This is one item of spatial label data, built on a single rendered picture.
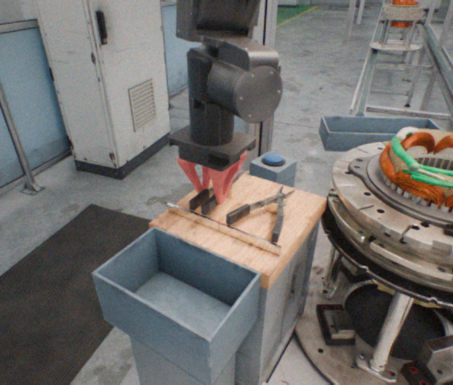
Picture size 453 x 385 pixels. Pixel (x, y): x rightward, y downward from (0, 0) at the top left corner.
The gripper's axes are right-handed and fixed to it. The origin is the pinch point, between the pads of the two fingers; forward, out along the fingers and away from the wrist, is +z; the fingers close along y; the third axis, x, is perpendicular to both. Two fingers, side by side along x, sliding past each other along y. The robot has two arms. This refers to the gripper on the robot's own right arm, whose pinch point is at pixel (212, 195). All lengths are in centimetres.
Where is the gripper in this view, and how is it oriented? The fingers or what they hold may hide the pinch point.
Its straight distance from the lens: 51.5
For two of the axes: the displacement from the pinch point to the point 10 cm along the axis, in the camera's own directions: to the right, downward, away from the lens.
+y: 8.5, 3.0, -4.3
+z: -0.1, 8.3, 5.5
